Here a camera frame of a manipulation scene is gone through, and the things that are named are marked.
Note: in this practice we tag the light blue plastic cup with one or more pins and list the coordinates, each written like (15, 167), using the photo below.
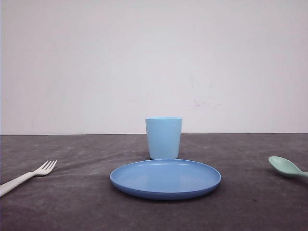
(163, 136)

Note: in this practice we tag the blue plastic plate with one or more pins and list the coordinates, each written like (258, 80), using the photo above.
(166, 179)

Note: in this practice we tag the mint green plastic spoon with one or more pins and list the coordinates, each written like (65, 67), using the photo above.
(285, 167)

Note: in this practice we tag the grey table cloth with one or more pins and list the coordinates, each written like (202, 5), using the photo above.
(220, 182)

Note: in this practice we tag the white plastic fork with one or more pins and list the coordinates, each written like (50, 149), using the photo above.
(43, 170)

